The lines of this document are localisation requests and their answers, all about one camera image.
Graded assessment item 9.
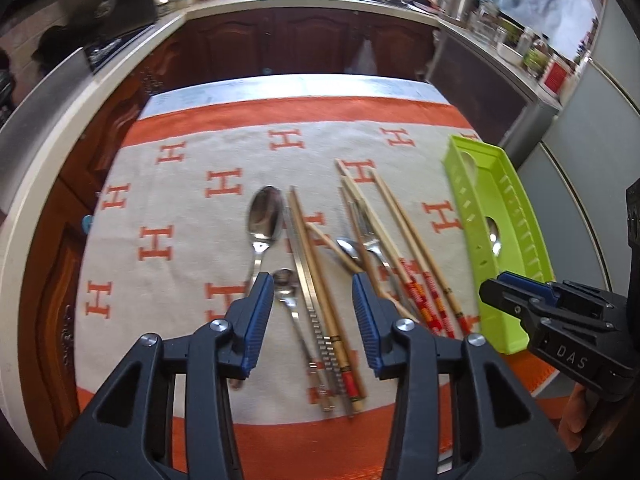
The red box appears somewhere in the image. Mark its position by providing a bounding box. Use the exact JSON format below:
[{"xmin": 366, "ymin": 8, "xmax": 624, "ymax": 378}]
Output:
[{"xmin": 541, "ymin": 57, "xmax": 568, "ymax": 92}]

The steel fork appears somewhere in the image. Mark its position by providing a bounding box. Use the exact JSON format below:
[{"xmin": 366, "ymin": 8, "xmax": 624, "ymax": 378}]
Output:
[{"xmin": 351, "ymin": 199, "xmax": 416, "ymax": 321}]

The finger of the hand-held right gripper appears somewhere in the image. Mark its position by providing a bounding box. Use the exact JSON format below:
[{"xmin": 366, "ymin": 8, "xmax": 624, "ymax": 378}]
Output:
[
  {"xmin": 478, "ymin": 279, "xmax": 612, "ymax": 334},
  {"xmin": 497, "ymin": 270, "xmax": 627, "ymax": 312}
]

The row of jars and bottles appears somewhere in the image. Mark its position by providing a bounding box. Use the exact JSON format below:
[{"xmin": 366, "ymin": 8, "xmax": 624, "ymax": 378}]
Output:
[{"xmin": 470, "ymin": 5, "xmax": 551, "ymax": 81}]

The black glass gas cooktop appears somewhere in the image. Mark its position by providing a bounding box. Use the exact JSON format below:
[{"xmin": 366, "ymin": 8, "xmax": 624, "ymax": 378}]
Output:
[{"xmin": 65, "ymin": 0, "xmax": 160, "ymax": 77}]

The cream kitchen countertop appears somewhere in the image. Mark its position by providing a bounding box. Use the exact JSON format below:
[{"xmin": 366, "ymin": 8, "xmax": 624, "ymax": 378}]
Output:
[{"xmin": 0, "ymin": 0, "xmax": 563, "ymax": 441}]

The steel chopstick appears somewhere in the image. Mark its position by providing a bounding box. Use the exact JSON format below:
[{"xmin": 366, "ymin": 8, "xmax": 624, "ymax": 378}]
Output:
[{"xmin": 283, "ymin": 204, "xmax": 357, "ymax": 418}]

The white plastic bag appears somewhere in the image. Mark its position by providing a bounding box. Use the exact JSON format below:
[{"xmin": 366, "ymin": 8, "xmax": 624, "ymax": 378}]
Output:
[{"xmin": 350, "ymin": 40, "xmax": 378, "ymax": 75}]

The dark steel-framed cabinet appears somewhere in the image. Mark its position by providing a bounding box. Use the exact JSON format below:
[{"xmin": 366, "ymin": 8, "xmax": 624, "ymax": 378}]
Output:
[{"xmin": 432, "ymin": 25, "xmax": 561, "ymax": 146}]

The large steel spoon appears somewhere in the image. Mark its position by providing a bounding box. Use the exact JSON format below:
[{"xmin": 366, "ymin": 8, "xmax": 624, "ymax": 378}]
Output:
[{"xmin": 227, "ymin": 185, "xmax": 286, "ymax": 392}]

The green plastic utensil tray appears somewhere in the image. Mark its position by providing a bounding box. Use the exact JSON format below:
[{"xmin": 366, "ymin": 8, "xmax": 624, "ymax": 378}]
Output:
[{"xmin": 442, "ymin": 134, "xmax": 557, "ymax": 356}]

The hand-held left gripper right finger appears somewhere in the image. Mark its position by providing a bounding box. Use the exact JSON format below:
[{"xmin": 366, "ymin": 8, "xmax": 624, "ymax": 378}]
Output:
[{"xmin": 351, "ymin": 272, "xmax": 577, "ymax": 480}]

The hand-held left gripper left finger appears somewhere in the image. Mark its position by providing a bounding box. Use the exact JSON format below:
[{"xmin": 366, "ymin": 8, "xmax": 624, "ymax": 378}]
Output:
[{"xmin": 47, "ymin": 272, "xmax": 276, "ymax": 480}]

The medium steel spoon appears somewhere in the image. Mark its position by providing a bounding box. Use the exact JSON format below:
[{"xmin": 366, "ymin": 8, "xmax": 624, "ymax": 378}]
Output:
[{"xmin": 335, "ymin": 236, "xmax": 366, "ymax": 273}]

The orange and beige printed blanket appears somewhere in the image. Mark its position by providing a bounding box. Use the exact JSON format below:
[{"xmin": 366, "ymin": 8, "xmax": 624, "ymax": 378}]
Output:
[{"xmin": 71, "ymin": 94, "xmax": 567, "ymax": 480}]

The grey refrigerator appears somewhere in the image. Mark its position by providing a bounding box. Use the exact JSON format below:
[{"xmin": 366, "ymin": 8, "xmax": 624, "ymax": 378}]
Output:
[{"xmin": 515, "ymin": 0, "xmax": 640, "ymax": 311}]

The small steel spoon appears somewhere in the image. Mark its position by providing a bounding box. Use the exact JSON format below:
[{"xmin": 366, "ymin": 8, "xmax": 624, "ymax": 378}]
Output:
[{"xmin": 272, "ymin": 268, "xmax": 335, "ymax": 412}]

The person's right hand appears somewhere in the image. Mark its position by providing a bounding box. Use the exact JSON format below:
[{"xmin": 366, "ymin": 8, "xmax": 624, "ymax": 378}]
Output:
[{"xmin": 559, "ymin": 384, "xmax": 590, "ymax": 454}]

